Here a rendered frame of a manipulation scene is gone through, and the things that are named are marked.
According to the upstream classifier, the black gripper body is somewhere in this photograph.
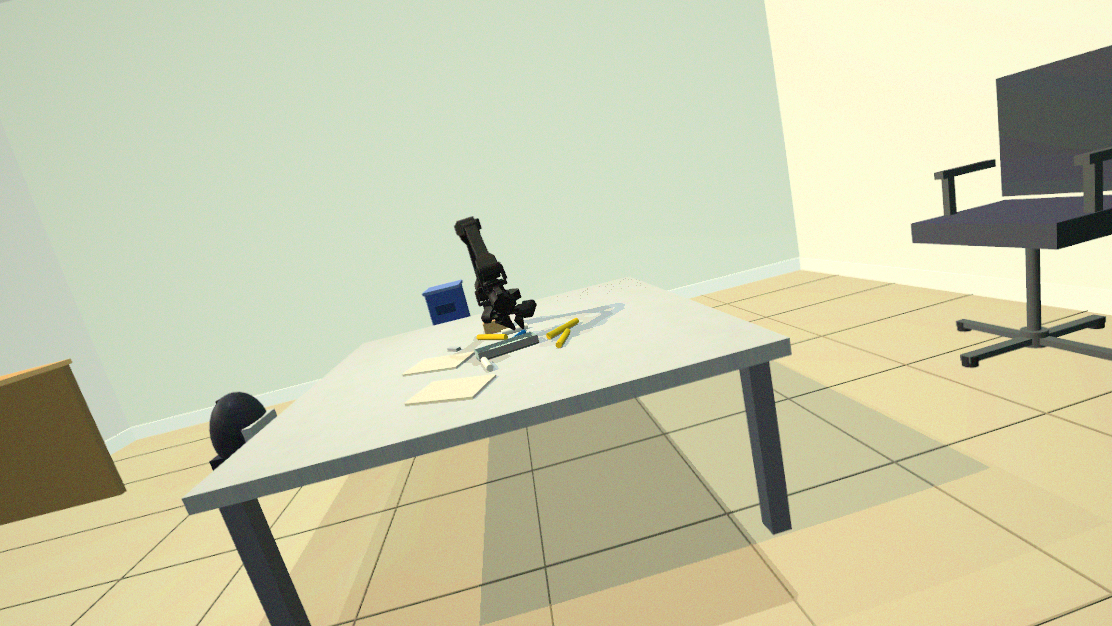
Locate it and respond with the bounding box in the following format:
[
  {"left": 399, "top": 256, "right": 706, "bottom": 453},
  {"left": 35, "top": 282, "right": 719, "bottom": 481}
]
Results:
[{"left": 481, "top": 300, "right": 537, "bottom": 324}]

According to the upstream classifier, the grey keyboard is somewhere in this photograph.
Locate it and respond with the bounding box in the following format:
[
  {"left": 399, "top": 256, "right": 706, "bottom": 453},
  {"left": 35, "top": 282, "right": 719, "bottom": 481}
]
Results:
[{"left": 474, "top": 332, "right": 539, "bottom": 362}]

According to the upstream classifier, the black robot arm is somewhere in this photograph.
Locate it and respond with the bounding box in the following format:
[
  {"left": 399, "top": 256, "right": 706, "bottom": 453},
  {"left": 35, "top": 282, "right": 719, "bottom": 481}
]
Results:
[{"left": 454, "top": 216, "right": 522, "bottom": 312}]

